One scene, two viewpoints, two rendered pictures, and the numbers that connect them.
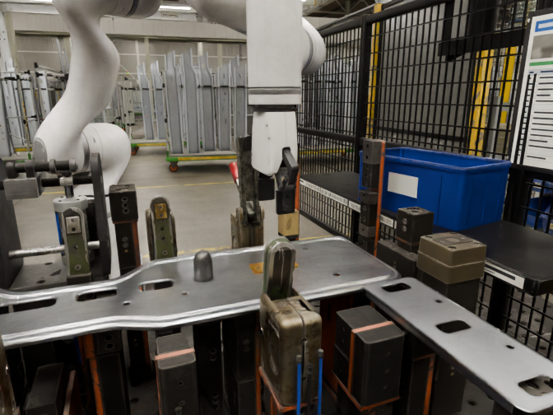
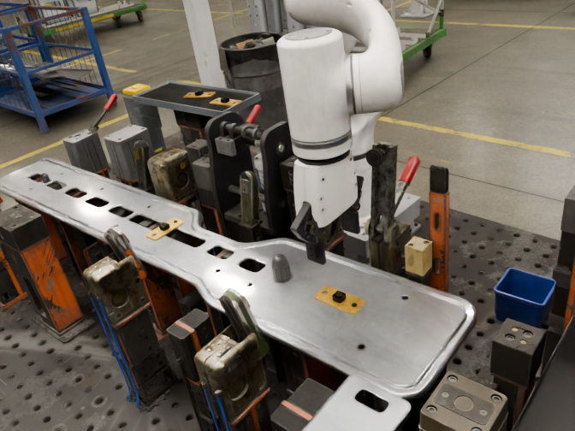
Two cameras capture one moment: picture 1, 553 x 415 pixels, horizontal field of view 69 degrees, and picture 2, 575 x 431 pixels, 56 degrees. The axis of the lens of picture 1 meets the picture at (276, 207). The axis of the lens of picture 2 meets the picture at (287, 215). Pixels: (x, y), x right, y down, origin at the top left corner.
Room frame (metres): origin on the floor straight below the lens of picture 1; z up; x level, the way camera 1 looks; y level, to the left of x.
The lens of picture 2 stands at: (0.31, -0.60, 1.59)
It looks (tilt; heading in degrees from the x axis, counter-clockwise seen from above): 31 degrees down; 65
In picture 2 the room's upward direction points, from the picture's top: 9 degrees counter-clockwise
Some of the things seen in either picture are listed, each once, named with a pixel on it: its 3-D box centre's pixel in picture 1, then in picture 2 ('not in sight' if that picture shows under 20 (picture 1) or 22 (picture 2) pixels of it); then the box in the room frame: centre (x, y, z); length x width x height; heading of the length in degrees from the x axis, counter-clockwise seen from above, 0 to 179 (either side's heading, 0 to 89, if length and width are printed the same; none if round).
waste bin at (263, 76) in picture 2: not in sight; (259, 87); (1.93, 3.06, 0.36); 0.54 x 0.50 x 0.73; 17
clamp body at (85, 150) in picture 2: not in sight; (98, 187); (0.44, 1.05, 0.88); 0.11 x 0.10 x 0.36; 21
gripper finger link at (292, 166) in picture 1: (285, 161); (310, 214); (0.62, -0.01, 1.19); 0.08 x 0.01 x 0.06; 21
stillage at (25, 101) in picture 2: not in sight; (37, 64); (0.61, 5.38, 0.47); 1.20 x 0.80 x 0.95; 108
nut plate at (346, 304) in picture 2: (273, 263); (339, 297); (0.66, 0.00, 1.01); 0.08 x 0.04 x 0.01; 111
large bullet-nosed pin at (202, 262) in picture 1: (202, 268); (281, 269); (0.62, 0.12, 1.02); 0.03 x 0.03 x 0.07
